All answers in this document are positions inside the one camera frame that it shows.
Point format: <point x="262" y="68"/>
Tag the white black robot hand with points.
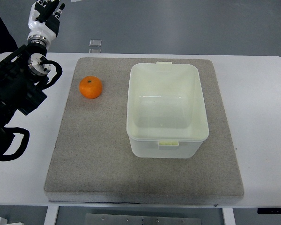
<point x="44" y="19"/>

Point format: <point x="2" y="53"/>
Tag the orange fruit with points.
<point x="91" y="87"/>

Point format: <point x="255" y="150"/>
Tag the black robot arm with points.
<point x="24" y="75"/>

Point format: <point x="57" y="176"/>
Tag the white plastic box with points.
<point x="166" y="113"/>

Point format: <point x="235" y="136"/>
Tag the small clear floor plate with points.
<point x="95" y="43"/>

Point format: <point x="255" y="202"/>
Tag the grey felt mat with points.
<point x="92" y="161"/>

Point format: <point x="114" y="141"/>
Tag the grey metal plate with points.
<point x="109" y="219"/>

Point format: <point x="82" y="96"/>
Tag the small white block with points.
<point x="3" y="221"/>

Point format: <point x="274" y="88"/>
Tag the black table control panel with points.
<point x="269" y="211"/>

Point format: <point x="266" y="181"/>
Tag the white table frame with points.
<point x="52" y="212"/>

